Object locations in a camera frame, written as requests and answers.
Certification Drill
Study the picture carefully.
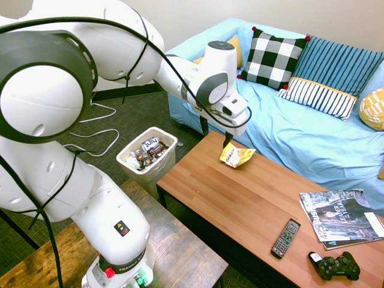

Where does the white trash bin with liner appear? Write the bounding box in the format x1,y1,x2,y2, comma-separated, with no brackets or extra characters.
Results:
116,126,179,199

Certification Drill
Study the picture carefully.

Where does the blue striped pillow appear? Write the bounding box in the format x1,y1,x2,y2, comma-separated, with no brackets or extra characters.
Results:
292,35,384,98

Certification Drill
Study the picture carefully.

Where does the white navy striped pillow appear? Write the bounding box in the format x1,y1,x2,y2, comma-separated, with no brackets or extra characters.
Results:
276,76,359,122

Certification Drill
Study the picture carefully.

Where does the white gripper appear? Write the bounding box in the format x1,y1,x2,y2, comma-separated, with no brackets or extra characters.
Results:
200,104,248,149

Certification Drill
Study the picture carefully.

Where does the yellow chip bag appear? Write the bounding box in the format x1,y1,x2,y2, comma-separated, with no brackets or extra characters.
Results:
219,142,257,169

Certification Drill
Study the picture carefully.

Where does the black white checkered pillow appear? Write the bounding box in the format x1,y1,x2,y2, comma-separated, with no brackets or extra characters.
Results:
236,26,311,91

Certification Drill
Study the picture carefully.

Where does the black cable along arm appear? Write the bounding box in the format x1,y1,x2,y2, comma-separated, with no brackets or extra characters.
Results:
0,16,253,288

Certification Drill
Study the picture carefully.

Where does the light blue sofa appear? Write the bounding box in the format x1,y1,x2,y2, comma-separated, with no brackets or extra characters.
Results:
166,17,384,217

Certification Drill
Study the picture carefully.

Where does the thick white floor cable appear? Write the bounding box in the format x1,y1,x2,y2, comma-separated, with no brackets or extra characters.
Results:
62,101,120,158

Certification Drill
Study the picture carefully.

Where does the dark cover business magazine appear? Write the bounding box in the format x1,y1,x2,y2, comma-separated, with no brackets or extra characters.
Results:
299,188,384,243

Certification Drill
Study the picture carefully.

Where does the reddish wooden coffee table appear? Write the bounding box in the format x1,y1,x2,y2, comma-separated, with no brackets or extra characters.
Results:
156,130,384,288

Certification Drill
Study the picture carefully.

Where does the black tv remote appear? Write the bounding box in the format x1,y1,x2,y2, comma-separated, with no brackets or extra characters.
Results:
271,218,302,260

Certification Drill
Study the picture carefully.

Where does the yellow white patterned pillow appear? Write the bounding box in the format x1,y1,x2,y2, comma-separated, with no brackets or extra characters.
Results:
359,86,384,131

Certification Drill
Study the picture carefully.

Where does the purple white snack wrapper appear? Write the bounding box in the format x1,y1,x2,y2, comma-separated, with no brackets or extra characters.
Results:
141,136,160,152

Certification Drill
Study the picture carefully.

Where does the plain yellow pillow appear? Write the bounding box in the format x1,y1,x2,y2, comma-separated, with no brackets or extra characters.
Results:
193,35,244,69

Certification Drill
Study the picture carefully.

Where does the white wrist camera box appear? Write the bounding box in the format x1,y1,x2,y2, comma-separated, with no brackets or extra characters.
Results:
220,92,250,118

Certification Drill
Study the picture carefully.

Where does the crumpled white paper trash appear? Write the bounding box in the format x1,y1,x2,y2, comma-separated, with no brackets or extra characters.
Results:
125,155,142,171

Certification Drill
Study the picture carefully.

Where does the small black labelled device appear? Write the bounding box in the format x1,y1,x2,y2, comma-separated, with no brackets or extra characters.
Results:
308,251,324,271

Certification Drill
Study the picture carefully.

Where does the brown snack wrapper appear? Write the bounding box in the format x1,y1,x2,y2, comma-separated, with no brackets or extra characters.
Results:
149,140,169,159

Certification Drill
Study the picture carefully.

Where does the dark rustic wooden table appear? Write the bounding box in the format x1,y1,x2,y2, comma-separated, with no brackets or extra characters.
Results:
0,178,229,288

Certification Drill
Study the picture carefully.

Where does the magazine with white edge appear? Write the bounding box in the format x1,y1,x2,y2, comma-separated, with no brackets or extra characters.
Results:
299,200,384,251

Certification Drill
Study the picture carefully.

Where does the black game controller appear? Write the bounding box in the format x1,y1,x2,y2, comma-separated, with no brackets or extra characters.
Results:
316,251,361,282

